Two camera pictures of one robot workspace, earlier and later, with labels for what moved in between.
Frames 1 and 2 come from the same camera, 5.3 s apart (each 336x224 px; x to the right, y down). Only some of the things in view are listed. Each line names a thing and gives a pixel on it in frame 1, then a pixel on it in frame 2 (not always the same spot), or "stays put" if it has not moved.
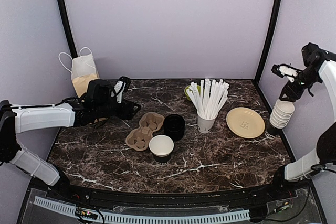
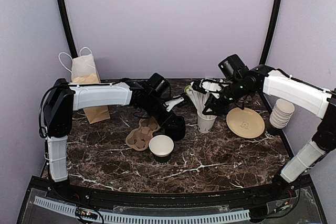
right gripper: x=290 y=91 -> x=213 y=103
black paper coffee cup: x=161 y=146 stays put
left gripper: x=126 y=112 -> x=167 y=120
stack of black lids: x=174 y=126 stays put
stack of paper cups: x=282 y=113 stays put
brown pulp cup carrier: x=138 y=139 stays put
